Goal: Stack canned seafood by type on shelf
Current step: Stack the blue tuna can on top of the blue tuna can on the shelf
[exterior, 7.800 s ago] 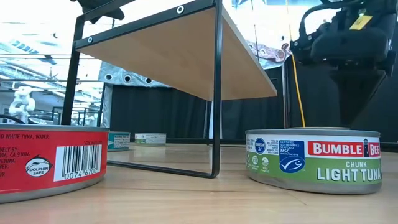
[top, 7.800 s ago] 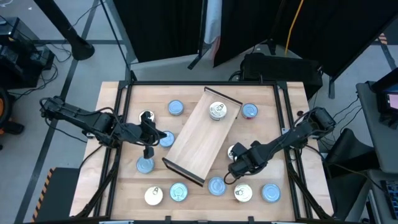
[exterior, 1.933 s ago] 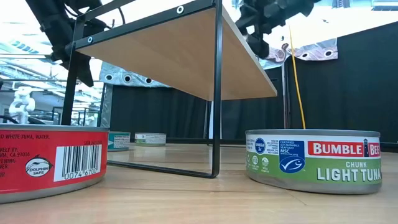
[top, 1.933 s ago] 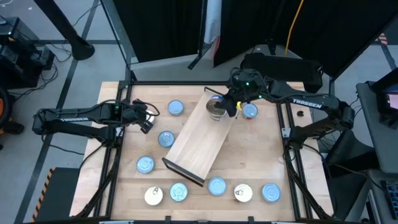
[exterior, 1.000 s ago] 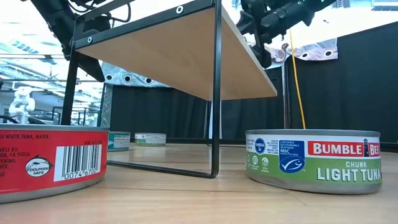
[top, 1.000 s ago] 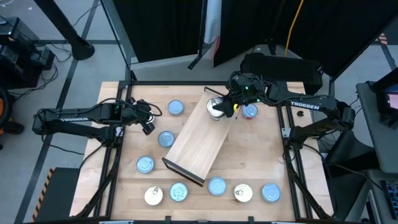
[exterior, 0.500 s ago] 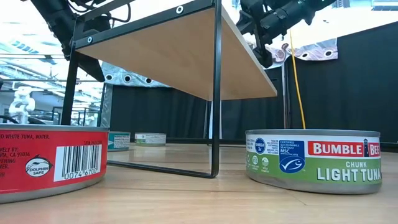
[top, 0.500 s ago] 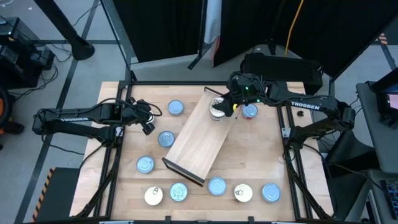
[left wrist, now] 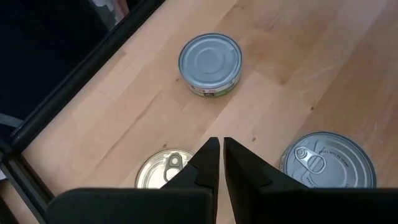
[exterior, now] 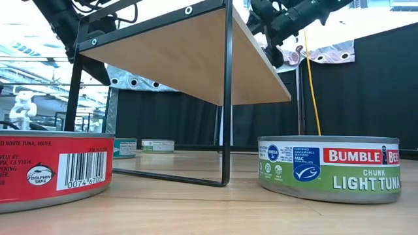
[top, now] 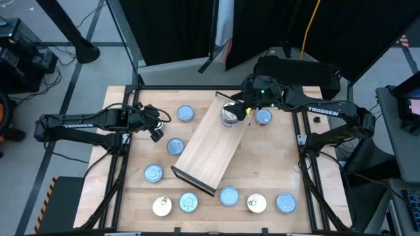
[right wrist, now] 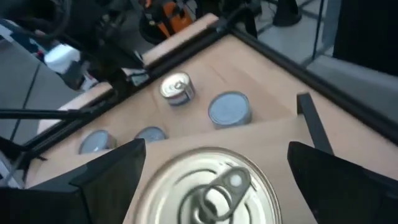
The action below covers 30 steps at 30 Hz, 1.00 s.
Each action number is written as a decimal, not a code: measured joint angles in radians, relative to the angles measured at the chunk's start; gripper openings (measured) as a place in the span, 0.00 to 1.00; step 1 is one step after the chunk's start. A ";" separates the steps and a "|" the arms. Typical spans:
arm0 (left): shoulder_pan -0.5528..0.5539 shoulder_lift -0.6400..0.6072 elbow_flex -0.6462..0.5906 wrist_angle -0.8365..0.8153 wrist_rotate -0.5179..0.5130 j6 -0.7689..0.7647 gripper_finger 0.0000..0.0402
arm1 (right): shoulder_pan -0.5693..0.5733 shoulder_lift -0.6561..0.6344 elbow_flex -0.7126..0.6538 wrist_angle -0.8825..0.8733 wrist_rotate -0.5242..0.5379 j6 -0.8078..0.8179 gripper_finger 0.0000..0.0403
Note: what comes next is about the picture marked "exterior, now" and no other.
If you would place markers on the silver grommeted tarp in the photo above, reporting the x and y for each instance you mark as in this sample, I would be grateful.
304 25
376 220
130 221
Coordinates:
330 53
140 81

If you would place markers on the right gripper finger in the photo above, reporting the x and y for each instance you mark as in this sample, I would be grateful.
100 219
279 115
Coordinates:
275 57

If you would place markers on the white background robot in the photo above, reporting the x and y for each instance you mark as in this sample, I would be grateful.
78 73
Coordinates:
23 109

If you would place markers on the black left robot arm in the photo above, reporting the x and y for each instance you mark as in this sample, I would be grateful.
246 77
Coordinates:
55 19

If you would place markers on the wooden shelf with black frame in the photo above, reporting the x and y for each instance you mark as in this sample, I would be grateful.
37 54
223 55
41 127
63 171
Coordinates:
183 55

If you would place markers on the teal tuna can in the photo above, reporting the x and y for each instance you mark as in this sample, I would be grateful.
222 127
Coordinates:
125 148

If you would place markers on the black aluminium table frame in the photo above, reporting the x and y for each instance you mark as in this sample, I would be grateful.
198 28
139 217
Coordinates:
196 147

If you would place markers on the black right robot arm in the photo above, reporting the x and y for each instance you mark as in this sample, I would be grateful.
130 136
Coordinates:
307 14

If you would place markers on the black curtain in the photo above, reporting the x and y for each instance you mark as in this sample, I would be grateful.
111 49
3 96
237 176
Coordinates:
365 98
163 117

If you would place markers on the Bumble Bee light tuna can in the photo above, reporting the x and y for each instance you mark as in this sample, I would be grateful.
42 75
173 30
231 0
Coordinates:
326 176
158 146

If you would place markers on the red white tuna can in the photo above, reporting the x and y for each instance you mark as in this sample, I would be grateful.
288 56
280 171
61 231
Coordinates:
32 169

